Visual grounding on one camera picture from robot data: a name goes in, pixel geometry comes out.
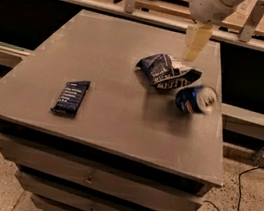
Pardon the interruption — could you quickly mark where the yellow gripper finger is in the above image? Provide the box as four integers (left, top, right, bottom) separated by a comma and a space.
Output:
185, 24, 213, 62
184, 25, 198, 52

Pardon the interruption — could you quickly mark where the blue chip bag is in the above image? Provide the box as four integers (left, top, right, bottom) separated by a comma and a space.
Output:
136, 53, 203, 90

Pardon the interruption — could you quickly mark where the blue pepsi can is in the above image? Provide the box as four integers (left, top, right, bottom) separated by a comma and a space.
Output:
175, 85, 218, 115

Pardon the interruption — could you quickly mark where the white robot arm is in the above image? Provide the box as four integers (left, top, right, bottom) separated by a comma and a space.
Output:
182, 0, 264, 62

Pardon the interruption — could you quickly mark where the dark blue snack bar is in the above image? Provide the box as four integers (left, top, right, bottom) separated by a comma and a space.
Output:
51, 81, 90, 116

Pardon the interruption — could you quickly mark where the grey drawer cabinet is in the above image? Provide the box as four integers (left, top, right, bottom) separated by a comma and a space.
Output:
0, 11, 223, 211

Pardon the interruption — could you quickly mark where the top drawer metal knob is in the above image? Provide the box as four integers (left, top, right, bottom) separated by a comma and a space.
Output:
84, 175, 94, 186

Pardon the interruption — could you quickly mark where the black floor cable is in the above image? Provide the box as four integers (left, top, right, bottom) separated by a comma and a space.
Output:
195, 123, 264, 211

